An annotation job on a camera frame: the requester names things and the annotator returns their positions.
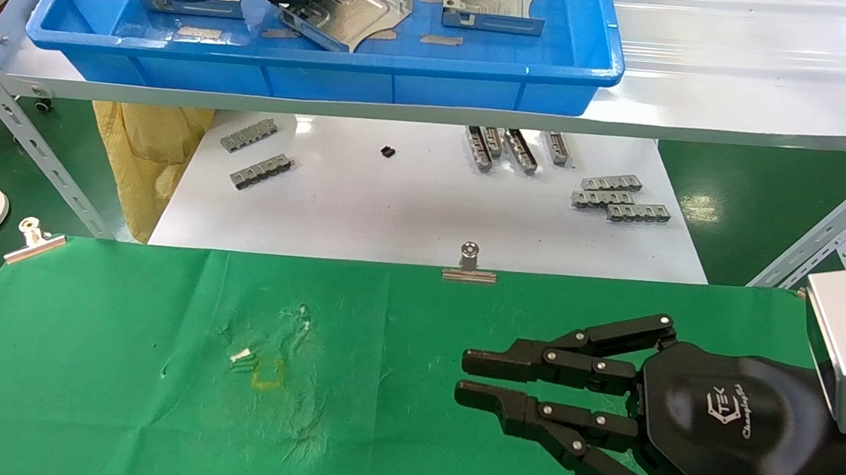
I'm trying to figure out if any blue plastic tray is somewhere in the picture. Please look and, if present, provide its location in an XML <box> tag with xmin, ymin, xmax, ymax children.
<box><xmin>22</xmin><ymin>0</ymin><xmax>632</xmax><ymax>130</ymax></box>

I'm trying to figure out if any silver binder clip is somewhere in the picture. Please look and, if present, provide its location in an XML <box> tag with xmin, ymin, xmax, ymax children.
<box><xmin>441</xmin><ymin>239</ymin><xmax>500</xmax><ymax>286</ymax></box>
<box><xmin>3</xmin><ymin>215</ymin><xmax>69</xmax><ymax>269</ymax></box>

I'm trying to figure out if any grey metal rail part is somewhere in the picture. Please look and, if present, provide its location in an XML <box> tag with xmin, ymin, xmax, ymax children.
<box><xmin>501</xmin><ymin>128</ymin><xmax>542</xmax><ymax>175</ymax></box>
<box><xmin>218</xmin><ymin>114</ymin><xmax>280</xmax><ymax>158</ymax></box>
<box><xmin>580</xmin><ymin>170</ymin><xmax>644</xmax><ymax>197</ymax></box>
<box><xmin>229</xmin><ymin>149</ymin><xmax>295</xmax><ymax>195</ymax></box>
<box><xmin>542</xmin><ymin>130</ymin><xmax>573</xmax><ymax>167</ymax></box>
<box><xmin>462</xmin><ymin>125</ymin><xmax>496</xmax><ymax>173</ymax></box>
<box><xmin>482</xmin><ymin>127</ymin><xmax>506</xmax><ymax>161</ymax></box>
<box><xmin>605</xmin><ymin>200</ymin><xmax>672</xmax><ymax>228</ymax></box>
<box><xmin>571</xmin><ymin>187</ymin><xmax>636</xmax><ymax>213</ymax></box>

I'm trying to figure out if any white metal shelf rack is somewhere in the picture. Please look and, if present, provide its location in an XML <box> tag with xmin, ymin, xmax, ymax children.
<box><xmin>0</xmin><ymin>0</ymin><xmax>846</xmax><ymax>306</ymax></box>

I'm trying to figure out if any yellow plastic bag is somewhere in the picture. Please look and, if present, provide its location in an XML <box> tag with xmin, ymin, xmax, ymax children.
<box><xmin>81</xmin><ymin>98</ymin><xmax>217</xmax><ymax>250</ymax></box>

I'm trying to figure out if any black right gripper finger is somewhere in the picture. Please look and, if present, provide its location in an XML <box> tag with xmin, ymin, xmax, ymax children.
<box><xmin>446</xmin><ymin>378</ymin><xmax>709</xmax><ymax>475</ymax></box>
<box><xmin>460</xmin><ymin>297</ymin><xmax>681</xmax><ymax>402</ymax></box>

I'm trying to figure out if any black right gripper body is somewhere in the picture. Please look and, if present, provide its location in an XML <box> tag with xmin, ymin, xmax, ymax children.
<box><xmin>626</xmin><ymin>337</ymin><xmax>846</xmax><ymax>475</ymax></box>

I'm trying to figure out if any green cloth mat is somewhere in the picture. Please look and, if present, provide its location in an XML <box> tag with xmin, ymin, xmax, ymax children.
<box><xmin>0</xmin><ymin>222</ymin><xmax>846</xmax><ymax>475</ymax></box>

